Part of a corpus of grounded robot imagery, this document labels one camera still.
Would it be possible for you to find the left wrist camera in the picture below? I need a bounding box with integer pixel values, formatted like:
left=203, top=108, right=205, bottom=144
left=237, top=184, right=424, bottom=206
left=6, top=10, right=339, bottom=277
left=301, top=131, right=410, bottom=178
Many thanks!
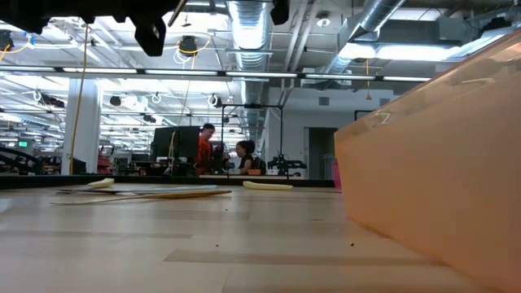
left=134, top=15, right=167, bottom=57

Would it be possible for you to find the white building pillar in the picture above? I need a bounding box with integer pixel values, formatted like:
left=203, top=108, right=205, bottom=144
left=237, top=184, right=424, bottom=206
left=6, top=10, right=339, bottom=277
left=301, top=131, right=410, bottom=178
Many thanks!
left=60, top=79, right=103, bottom=176

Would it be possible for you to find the black ceiling camera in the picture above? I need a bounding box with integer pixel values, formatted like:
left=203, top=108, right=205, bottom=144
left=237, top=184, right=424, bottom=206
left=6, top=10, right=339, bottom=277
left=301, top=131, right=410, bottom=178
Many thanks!
left=177, top=35, right=199, bottom=57

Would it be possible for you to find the red background equipment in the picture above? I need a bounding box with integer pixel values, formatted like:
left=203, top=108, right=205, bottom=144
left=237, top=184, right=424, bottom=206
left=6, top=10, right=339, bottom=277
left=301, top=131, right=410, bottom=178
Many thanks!
left=96, top=145, right=114, bottom=175

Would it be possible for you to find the black tubular frame stand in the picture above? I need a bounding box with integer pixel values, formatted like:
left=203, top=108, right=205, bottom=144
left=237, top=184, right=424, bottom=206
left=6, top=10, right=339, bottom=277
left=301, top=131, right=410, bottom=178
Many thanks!
left=221, top=103, right=285, bottom=180

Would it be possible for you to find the large silver spiral duct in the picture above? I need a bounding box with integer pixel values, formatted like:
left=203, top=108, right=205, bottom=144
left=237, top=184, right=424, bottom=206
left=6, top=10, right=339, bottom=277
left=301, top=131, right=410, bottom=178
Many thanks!
left=225, top=0, right=273, bottom=154

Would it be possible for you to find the orange plastic bin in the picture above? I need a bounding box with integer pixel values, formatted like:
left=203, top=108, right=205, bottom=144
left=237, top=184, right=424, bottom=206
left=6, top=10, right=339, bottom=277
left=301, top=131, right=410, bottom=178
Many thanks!
left=333, top=28, right=521, bottom=293

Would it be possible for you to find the dark ceiling fixture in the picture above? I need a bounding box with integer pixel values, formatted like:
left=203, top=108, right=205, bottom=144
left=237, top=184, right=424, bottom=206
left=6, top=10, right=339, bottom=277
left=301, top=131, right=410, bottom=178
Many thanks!
left=479, top=15, right=512, bottom=37

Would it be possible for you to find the standing person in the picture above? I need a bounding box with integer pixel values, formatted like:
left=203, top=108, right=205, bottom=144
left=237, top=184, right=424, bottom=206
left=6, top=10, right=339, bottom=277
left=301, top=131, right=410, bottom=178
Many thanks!
left=194, top=123, right=217, bottom=177

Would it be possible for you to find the slanted silver air duct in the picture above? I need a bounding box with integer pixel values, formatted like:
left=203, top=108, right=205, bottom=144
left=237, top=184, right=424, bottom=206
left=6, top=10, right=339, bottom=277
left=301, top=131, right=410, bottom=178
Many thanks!
left=323, top=0, right=408, bottom=77

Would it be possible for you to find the grey door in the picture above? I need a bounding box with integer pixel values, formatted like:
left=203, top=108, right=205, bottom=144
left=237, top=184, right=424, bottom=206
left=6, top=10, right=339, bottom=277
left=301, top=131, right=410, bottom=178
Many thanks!
left=308, top=126, right=339, bottom=181

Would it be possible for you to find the black computer monitor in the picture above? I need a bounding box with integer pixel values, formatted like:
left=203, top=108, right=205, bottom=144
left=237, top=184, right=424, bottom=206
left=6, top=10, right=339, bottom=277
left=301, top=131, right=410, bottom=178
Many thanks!
left=149, top=125, right=201, bottom=177

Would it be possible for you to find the black ceiling device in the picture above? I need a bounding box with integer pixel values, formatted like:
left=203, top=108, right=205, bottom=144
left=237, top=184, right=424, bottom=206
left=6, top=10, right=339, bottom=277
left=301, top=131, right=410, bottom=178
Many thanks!
left=0, top=30, right=14, bottom=52

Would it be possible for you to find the seated person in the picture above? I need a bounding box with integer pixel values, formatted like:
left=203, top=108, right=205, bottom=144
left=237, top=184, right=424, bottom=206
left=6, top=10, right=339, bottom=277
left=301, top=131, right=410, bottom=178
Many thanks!
left=236, top=139, right=268, bottom=176

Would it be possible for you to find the silver metal knife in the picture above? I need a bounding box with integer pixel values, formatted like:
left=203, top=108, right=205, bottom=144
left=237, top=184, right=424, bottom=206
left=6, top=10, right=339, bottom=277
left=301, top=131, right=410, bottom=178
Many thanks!
left=56, top=185, right=219, bottom=195

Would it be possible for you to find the black aluminium table frame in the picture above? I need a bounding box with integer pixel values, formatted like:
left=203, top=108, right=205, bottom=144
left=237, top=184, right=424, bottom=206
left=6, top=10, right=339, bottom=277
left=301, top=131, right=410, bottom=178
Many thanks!
left=0, top=173, right=335, bottom=189

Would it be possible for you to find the long ceiling light strip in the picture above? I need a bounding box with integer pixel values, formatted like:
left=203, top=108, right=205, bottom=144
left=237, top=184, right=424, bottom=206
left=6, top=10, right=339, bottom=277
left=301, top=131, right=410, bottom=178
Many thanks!
left=0, top=66, right=431, bottom=82

